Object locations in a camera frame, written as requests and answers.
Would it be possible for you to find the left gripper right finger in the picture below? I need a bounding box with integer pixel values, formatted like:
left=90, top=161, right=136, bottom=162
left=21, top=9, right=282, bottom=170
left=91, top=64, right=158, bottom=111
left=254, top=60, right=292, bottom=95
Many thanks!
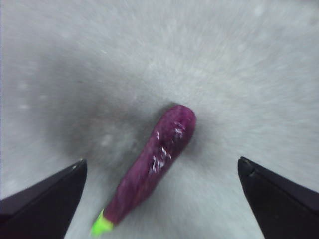
left=238, top=156, right=319, bottom=239

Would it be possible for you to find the purple toy eggplant green stem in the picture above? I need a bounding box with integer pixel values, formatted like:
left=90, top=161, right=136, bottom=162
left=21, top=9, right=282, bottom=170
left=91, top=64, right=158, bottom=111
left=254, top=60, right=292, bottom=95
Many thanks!
left=90, top=104, right=197, bottom=238

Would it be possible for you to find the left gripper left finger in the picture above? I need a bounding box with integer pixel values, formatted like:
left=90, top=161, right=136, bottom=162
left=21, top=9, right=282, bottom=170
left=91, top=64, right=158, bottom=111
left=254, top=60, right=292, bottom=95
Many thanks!
left=0, top=159, right=87, bottom=239

